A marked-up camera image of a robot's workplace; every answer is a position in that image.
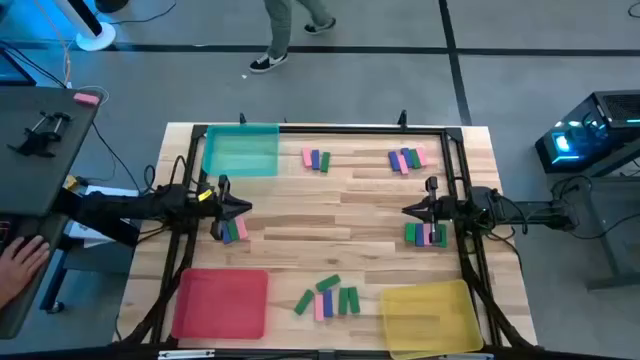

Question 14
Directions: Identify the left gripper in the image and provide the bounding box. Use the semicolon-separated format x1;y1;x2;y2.
209;174;253;242

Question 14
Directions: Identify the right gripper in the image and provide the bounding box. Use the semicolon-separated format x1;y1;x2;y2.
401;175;454;248

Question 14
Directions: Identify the yellow translucent plastic bin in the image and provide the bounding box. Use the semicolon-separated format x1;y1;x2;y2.
379;278;485;360

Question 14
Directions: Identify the teal translucent plastic bin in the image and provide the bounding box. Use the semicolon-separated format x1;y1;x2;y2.
201;123;281;178

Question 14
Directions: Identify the red translucent plastic bin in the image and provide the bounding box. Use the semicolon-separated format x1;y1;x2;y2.
170;268;270;341

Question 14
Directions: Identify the white paper box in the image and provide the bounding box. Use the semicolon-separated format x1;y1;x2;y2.
67;183;141;250

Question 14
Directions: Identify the black desk support beam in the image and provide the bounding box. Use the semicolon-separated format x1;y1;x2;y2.
51;187;143;249

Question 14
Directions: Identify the salmon pink block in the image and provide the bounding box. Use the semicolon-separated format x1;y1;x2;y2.
73;91;102;107

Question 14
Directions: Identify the person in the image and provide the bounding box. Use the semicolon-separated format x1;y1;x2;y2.
248;0;337;75

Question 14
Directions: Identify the black clamp tool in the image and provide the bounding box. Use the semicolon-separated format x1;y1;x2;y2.
6;110;73;159

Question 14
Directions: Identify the black side desk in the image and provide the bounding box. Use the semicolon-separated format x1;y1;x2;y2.
0;85;105;217

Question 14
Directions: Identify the grey metal desk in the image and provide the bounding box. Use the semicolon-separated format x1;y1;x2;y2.
547;142;640;292

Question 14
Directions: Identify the white floor stand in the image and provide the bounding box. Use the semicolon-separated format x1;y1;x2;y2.
51;0;118;53

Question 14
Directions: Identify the black computer tower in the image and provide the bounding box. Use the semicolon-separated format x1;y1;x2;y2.
533;88;640;175

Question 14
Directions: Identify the person's hand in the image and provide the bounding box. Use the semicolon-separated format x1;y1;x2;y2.
0;234;51;310

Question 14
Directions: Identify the black round base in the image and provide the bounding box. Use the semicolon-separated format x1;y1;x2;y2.
93;0;130;14

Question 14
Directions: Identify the dark low desk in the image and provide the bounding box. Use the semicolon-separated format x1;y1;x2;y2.
0;212;71;341

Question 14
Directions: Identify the dark monitor screen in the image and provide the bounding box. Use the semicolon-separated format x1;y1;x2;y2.
0;47;38;87

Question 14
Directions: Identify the black metal table frame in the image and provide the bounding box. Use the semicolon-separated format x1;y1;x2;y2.
117;123;539;360

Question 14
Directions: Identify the black floor cable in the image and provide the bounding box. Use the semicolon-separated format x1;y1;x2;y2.
107;1;178;26

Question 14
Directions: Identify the orange cable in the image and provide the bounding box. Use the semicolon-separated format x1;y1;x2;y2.
32;0;74;89

